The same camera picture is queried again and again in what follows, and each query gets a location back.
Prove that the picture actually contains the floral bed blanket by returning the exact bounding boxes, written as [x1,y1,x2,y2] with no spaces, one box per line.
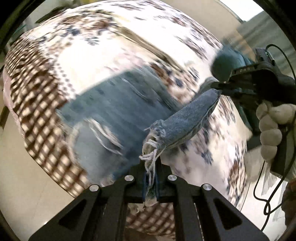
[2,0,253,239]

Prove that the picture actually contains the blue denim jeans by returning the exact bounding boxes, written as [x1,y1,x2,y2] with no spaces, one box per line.
[57,66,220,206]

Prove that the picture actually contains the dark green fleece blanket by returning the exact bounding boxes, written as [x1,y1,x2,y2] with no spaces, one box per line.
[211,46,255,82]

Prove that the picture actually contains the white gloved right hand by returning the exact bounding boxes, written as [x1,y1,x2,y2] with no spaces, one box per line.
[256,101,295,164]

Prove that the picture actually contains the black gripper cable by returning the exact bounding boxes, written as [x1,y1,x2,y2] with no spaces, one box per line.
[253,44,296,232]

